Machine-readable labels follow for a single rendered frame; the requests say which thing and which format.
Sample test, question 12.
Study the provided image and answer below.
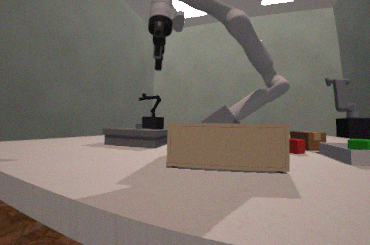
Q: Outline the green block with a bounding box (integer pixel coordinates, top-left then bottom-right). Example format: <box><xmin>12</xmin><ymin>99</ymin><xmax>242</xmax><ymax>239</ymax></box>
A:
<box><xmin>348</xmin><ymin>139</ymin><xmax>370</xmax><ymax>150</ymax></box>

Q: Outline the red block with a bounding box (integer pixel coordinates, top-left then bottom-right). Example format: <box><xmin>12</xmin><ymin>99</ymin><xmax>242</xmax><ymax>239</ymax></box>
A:
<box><xmin>289</xmin><ymin>139</ymin><xmax>305</xmax><ymax>154</ymax></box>

